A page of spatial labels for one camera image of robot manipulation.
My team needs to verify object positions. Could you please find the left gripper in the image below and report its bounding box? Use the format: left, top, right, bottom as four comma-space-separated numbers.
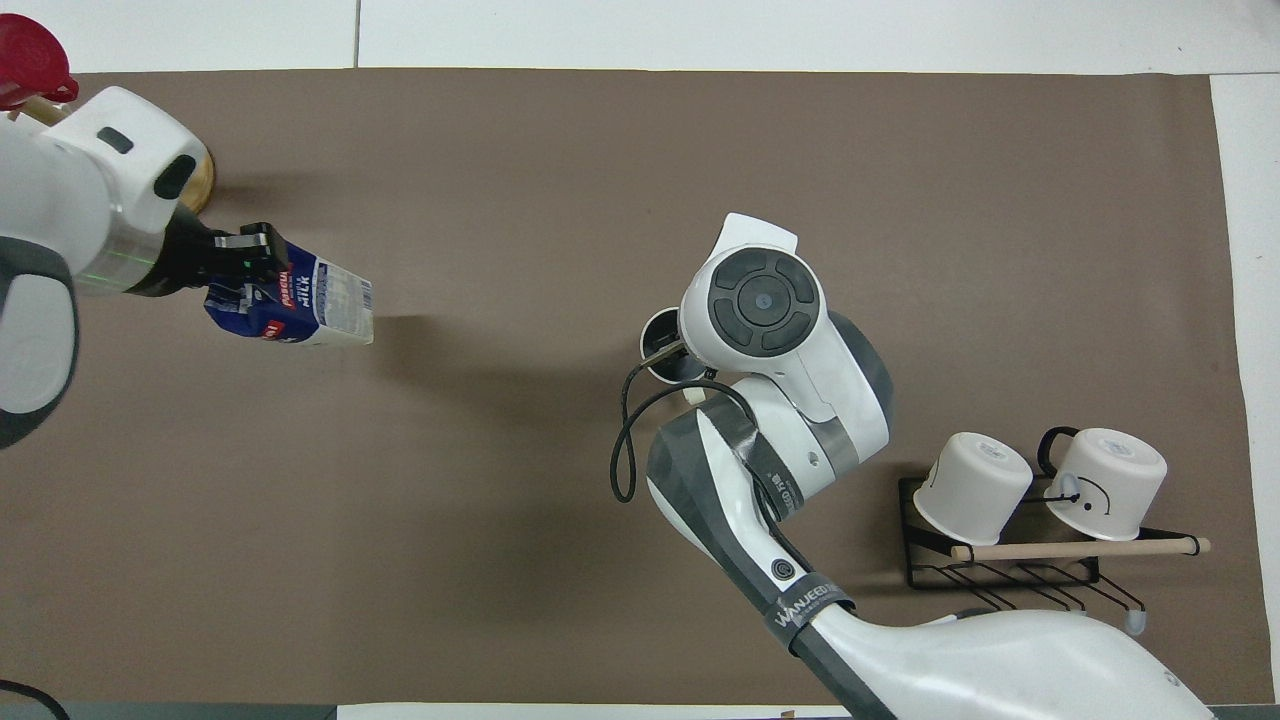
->
128, 204, 293, 299

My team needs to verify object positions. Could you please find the blue and white milk carton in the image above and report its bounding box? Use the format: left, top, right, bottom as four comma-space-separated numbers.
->
203, 240, 376, 348

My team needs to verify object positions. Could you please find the plain white cup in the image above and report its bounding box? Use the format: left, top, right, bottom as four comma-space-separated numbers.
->
912, 431, 1034, 547

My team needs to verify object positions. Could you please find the white cup with face print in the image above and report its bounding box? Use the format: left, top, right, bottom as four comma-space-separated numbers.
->
1036, 426, 1169, 543

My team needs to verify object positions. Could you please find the brown round jar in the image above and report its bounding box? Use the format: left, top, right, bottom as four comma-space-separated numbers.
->
178, 138, 217, 218

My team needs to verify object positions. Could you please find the red plastic object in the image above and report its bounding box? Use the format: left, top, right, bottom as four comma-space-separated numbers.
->
0, 13, 80, 112

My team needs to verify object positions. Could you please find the black cable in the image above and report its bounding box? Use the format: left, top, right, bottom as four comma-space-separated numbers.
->
609, 340, 763, 504
0, 679, 72, 720

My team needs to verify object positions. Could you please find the black wire cup rack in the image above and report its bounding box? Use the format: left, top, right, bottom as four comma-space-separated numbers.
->
897, 470, 1212, 637

